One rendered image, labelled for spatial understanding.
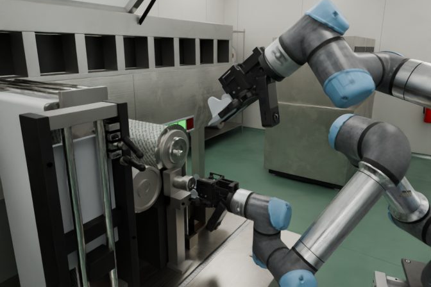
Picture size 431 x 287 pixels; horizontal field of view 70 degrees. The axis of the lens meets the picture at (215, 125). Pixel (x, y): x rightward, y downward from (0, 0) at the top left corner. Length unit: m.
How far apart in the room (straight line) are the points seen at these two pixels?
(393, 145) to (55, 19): 0.95
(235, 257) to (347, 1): 4.64
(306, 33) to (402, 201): 0.68
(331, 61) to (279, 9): 5.03
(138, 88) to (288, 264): 0.80
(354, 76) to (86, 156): 0.47
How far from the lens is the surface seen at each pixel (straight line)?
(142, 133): 0.91
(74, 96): 0.64
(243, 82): 0.66
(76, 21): 1.07
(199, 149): 1.86
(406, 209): 1.15
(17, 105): 0.72
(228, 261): 1.03
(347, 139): 0.90
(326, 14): 0.60
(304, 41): 0.61
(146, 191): 0.85
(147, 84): 1.25
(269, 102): 0.66
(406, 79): 0.65
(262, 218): 0.84
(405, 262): 1.33
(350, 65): 0.57
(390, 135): 0.84
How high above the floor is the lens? 1.53
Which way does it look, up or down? 14 degrees down
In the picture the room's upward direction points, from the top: straight up
